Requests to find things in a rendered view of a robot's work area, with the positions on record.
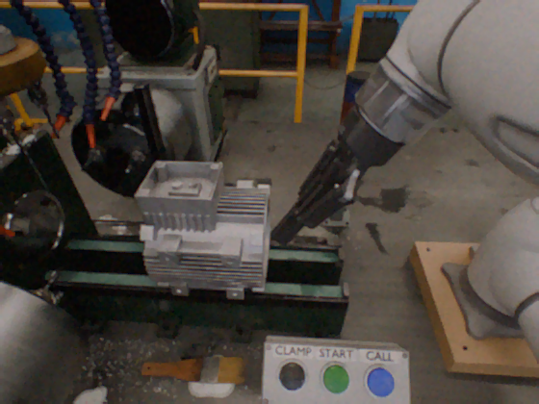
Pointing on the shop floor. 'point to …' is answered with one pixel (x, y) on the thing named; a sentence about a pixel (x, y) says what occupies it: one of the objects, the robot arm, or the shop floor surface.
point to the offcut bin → (376, 37)
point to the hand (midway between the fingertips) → (289, 226)
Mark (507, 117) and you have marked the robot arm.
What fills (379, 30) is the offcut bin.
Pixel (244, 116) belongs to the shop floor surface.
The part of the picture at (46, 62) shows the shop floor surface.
